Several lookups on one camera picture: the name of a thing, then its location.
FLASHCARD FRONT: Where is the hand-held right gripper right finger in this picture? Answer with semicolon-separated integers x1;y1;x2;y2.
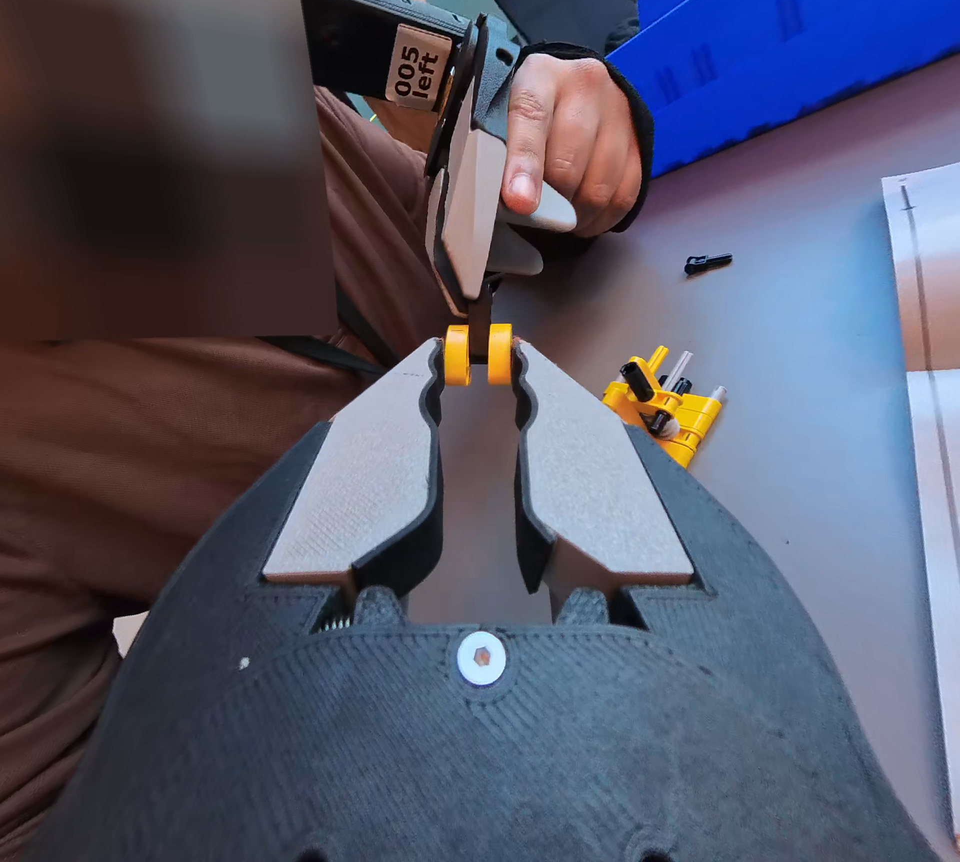
512;339;696;623

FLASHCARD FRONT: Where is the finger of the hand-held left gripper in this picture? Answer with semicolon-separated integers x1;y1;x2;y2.
424;170;472;320
441;89;507;304

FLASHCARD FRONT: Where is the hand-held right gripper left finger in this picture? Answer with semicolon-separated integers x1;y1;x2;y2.
261;337;445;601

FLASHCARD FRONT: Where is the yellow lego model body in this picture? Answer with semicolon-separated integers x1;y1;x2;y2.
602;344;727;470

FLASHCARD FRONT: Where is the yellow lego beam arm assembly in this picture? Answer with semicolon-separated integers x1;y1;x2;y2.
442;277;516;388

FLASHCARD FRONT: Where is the open lego instruction booklet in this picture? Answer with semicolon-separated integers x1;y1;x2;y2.
881;163;960;841

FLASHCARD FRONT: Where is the person's left hand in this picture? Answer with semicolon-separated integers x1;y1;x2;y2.
498;52;645;238

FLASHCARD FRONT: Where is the blue plastic bin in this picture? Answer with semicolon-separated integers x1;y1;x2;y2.
606;0;960;179

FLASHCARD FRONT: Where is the black strap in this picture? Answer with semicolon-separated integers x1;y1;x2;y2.
258;284;400;380

